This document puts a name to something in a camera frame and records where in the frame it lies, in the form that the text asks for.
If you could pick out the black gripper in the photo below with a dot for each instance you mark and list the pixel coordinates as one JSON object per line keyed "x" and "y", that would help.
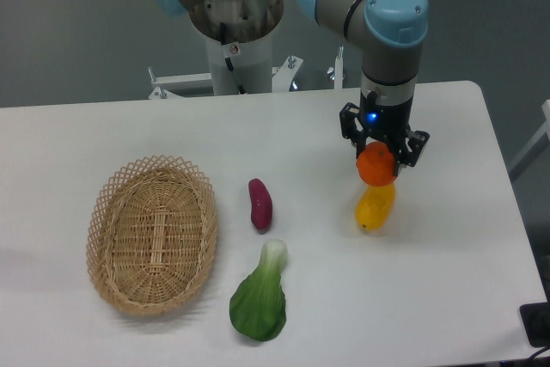
{"x": 383, "y": 115}

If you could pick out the orange fruit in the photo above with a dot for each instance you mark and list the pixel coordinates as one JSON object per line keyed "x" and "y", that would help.
{"x": 375, "y": 165}

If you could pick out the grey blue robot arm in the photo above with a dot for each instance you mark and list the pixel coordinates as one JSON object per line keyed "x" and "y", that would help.
{"x": 389, "y": 33}

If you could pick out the yellow mango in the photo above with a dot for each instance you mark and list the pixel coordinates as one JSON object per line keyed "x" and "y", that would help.
{"x": 374, "y": 207}

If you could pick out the purple sweet potato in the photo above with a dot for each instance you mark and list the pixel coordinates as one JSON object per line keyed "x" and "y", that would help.
{"x": 261, "y": 205}

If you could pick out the green bok choy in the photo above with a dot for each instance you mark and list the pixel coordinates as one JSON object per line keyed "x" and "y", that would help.
{"x": 257, "y": 309}

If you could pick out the black device at table edge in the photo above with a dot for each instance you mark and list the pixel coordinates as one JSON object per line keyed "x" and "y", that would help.
{"x": 535, "y": 320}

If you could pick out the woven wicker basket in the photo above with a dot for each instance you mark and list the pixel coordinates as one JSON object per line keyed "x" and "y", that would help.
{"x": 152, "y": 236}

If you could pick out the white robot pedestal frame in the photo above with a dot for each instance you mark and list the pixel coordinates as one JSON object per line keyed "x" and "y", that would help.
{"x": 276, "y": 63}

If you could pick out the white frame at right edge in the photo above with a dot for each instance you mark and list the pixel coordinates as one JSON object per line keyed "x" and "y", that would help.
{"x": 532, "y": 149}

